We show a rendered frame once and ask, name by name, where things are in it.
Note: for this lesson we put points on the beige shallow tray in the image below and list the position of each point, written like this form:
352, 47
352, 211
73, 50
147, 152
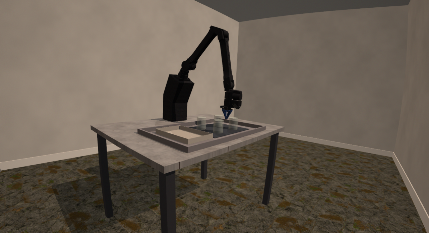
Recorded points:
184, 134

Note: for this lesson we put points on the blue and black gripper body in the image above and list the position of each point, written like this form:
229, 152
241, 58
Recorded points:
226, 108

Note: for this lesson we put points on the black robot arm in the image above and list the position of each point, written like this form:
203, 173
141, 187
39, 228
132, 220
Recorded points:
190, 64

